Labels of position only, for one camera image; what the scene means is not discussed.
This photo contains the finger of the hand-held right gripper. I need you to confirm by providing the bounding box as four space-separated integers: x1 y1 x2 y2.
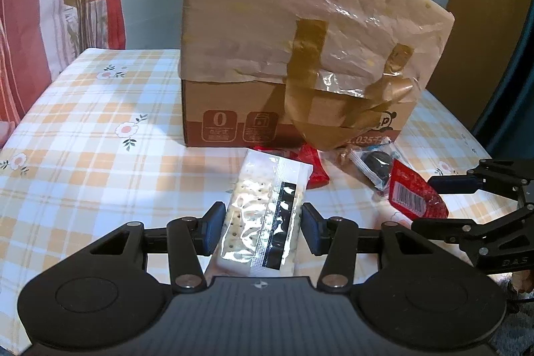
411 203 534 257
429 159 534 198

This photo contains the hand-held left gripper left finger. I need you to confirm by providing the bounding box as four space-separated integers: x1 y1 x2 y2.
89 201 227 295

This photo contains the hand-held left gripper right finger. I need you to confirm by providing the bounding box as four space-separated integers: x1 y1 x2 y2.
301 202 437 295

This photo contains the red snack packet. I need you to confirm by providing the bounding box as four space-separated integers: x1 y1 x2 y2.
254 143 330 190
386 161 449 221

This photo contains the clear cracker packet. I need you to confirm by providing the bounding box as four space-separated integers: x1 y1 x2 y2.
202 148 313 279

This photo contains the cardboard box with brown tape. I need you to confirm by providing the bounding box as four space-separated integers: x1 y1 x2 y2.
179 0 455 152

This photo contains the dark cookie packet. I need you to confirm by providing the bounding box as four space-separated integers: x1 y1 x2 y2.
348 139 401 198

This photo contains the brown wooden door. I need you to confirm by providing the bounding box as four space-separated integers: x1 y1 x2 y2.
426 0 534 150

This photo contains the checked floral tablecloth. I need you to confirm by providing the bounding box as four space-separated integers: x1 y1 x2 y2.
0 47 507 356

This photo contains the printed curtain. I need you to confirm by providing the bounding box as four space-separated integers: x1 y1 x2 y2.
0 0 126 148

